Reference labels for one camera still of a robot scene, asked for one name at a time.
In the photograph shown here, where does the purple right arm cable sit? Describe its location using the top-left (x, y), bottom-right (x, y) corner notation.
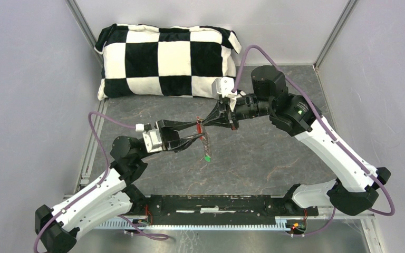
top-left (232, 44), bottom-right (396, 217)

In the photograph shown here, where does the left aluminium frame rail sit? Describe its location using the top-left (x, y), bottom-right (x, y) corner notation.
top-left (65, 0), bottom-right (103, 67)

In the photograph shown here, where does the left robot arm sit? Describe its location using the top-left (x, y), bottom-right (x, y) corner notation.
top-left (35, 120), bottom-right (204, 252)

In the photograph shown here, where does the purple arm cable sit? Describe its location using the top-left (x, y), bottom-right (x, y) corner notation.
top-left (232, 44), bottom-right (396, 217)
top-left (33, 111), bottom-right (139, 253)

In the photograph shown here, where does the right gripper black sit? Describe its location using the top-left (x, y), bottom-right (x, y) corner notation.
top-left (202, 95), bottom-right (274, 131)

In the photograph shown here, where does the aluminium frame rail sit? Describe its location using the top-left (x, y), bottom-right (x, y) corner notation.
top-left (65, 0), bottom-right (103, 67)
top-left (313, 0), bottom-right (359, 72)

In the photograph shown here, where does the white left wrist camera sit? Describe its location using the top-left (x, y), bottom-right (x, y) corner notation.
top-left (135, 123), bottom-right (163, 153)

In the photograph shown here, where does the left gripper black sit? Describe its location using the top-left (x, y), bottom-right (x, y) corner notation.
top-left (136, 119), bottom-right (205, 160)

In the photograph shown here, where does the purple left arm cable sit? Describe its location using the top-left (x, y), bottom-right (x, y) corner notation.
top-left (33, 111), bottom-right (139, 253)

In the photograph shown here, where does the white slotted cable duct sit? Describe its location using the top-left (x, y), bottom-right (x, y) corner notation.
top-left (94, 218), bottom-right (301, 232)

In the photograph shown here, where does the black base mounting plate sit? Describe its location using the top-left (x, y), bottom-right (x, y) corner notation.
top-left (122, 185), bottom-right (319, 226)

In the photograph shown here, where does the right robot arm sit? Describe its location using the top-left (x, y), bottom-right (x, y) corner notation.
top-left (202, 65), bottom-right (391, 216)

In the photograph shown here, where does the black white checkered pillow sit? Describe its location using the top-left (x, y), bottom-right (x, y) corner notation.
top-left (94, 24), bottom-right (242, 100)

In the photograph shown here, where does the right aluminium frame rail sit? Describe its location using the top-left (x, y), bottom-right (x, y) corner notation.
top-left (313, 0), bottom-right (359, 72)

